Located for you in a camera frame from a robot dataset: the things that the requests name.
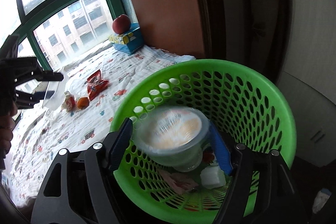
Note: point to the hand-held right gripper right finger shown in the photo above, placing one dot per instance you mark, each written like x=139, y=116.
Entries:
x=220, y=150

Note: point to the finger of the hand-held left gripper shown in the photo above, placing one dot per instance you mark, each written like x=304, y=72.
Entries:
x=31, y=69
x=42, y=95

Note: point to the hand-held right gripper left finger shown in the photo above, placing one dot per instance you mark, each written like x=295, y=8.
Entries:
x=120, y=145

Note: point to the clear plastic film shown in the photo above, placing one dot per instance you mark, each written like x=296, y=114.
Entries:
x=53, y=98
x=77, y=87

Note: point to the small orange packet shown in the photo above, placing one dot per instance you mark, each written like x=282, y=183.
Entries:
x=83, y=103

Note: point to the clear plastic cup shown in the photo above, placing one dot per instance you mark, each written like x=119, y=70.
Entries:
x=170, y=134

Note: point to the pink snack wrapper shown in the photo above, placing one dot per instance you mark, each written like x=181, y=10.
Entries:
x=181, y=183

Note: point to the red snack wrapper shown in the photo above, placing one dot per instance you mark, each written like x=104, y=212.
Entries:
x=95, y=86

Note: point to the green perforated plastic basket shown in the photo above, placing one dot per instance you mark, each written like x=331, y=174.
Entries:
x=236, y=98

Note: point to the person's left hand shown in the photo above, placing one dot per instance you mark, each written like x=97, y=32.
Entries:
x=5, y=132

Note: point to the beige apartment building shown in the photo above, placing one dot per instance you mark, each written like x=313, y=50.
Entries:
x=78, y=24

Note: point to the red apple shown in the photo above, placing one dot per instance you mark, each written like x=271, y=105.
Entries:
x=121, y=24

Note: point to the blue spotted tissue box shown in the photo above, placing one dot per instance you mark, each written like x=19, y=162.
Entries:
x=131, y=43

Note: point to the white and blue cloth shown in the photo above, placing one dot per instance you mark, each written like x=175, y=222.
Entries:
x=321, y=200

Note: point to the white cabinet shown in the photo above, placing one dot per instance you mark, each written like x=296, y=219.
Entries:
x=309, y=56

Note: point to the brown wooden panel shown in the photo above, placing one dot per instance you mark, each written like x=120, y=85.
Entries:
x=162, y=3

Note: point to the dark brown panel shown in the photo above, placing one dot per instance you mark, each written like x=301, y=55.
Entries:
x=236, y=3

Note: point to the green window frame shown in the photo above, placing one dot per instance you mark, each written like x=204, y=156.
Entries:
x=111, y=3

